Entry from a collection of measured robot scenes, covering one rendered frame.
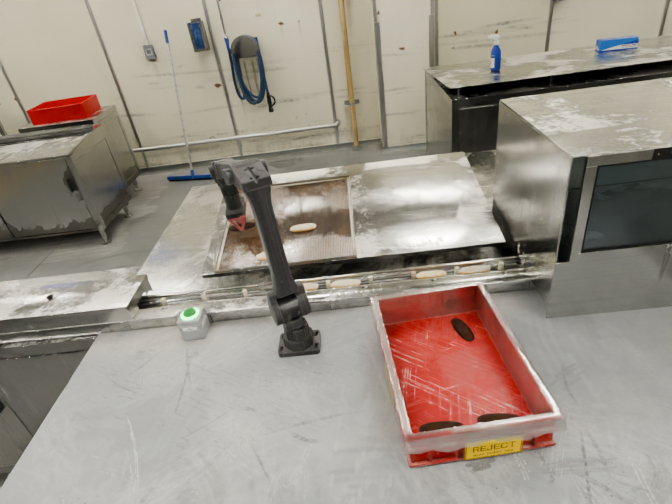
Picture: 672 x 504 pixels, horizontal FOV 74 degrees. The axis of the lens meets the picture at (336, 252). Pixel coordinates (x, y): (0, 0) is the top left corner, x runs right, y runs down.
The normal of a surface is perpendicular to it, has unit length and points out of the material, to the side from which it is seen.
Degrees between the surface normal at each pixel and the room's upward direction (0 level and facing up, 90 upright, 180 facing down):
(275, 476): 0
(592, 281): 90
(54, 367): 90
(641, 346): 0
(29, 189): 90
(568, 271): 90
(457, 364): 0
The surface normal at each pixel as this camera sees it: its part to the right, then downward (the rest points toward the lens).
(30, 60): 0.00, 0.54
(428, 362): -0.13, -0.84
